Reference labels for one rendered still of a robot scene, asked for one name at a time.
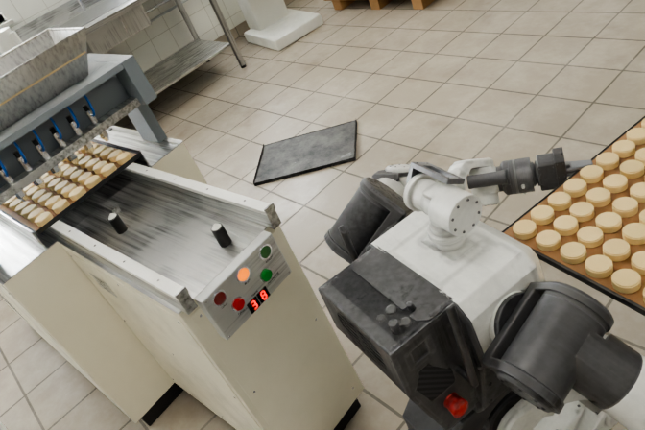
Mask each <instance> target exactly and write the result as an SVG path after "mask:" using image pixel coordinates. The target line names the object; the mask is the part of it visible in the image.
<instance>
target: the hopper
mask: <svg viewBox="0 0 645 430"><path fill-rule="evenodd" d="M86 76H88V63H87V48H86V33H85V27H61V28H47V29H46V30H44V31H42V32H40V33H39V34H37V35H35V36H33V37H31V38H29V39H27V40H26V41H24V42H22V43H21V44H19V45H17V46H15V47H14V48H12V49H11V50H9V51H8V52H6V53H4V54H2V55H1V56H0V131H3V130H4V129H6V128H7V127H9V126H10V125H12V124H13V123H15V122H16V121H18V120H20V119H21V118H23V117H24V116H26V115H27V114H29V113H30V112H32V111H33V110H35V109H37V108H39V107H40V106H42V105H43V104H45V103H46V102H48V101H49V100H51V99H53V98H54V97H56V96H57V95H59V94H60V93H62V92H63V91H64V90H65V89H67V88H69V87H70V86H72V85H73V84H75V83H77V82H78V81H80V80H81V79H83V78H84V77H86Z"/></svg>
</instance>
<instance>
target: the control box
mask: <svg viewBox="0 0 645 430"><path fill-rule="evenodd" d="M265 246H269V247H270V248H271V254H270V255H269V257H267V258H263V257H262V256H261V251H262V249H263V248H264V247H265ZM244 268H246V269H248V270H249V276H248V278H247V279H246V280H244V281H241V280H239V278H238V274H239V272H240V271H241V270H242V269H244ZM266 269H268V270H271V271H272V273H273V275H272V278H271V279H270V280H269V281H264V280H262V278H261V275H262V273H263V271H264V270H266ZM290 273H291V269H290V267H289V265H288V264H287V262H286V260H285V258H284V256H283V254H282V252H281V251H280V249H279V247H278V245H277V243H276V241H275V239H274V237H273V236H272V234H271V233H270V232H267V231H264V230H263V231H262V232H261V233H260V234H259V235H258V236H257V237H256V238H255V239H254V240H253V241H252V242H251V243H250V244H249V245H248V246H247V247H246V248H245V249H244V250H243V251H242V252H241V253H240V254H239V255H238V256H237V257H236V258H235V259H234V260H233V261H232V262H231V263H230V264H229V265H228V266H227V267H226V268H225V269H223V270H222V271H221V272H220V273H219V274H218V275H217V276H216V277H215V278H214V279H213V280H212V281H211V282H210V283H209V284H208V285H207V286H206V287H205V288H204V289H203V290H202V291H201V292H200V293H199V294H198V295H197V296H196V297H195V301H196V302H197V303H198V305H199V306H200V307H201V309H202V310H203V312H204V313H205V315H206V316H207V318H208V319H209V320H210V322H211V323H212V325H213V326H214V328H215V329H216V330H217V332H218V333H219V335H220V336H221V337H223V338H224V339H226V340H228V339H229V338H230V337H231V336H232V335H233V334H234V333H235V332H236V331H237V330H238V329H239V327H240V326H241V325H242V324H243V323H244V322H245V321H246V320H247V319H248V318H249V317H250V316H251V315H252V314H253V313H254V312H255V311H256V310H257V309H258V308H257V309H256V310H253V309H252V307H251V302H252V301H253V300H255V301H256V303H257V305H258V306H257V307H259V306H260V305H261V304H262V303H263V302H264V301H265V300H266V299H265V300H264V299H263V298H262V297H261V296H260V292H261V291H262V290H263V291H264V290H265V292H266V293H265V294H267V297H269V296H270V295H271V293H272V292H273V291H274V290H275V289H276V288H277V287H278V285H279V284H280V283H281V282H282V281H283V280H284V279H285V278H286V277H287V276H288V275H289V274H290ZM220 292H224V293H225V294H226V299H225V301H224V303H223V304H221V305H216V304H215V302H214V299H215V296H216V295H217V294H218V293H220ZM238 298H241V299H243V300H244V301H245V305H244V307H243V309H242V310H240V311H237V310H235V309H234V308H233V302H234V301H235V300H236V299H238Z"/></svg>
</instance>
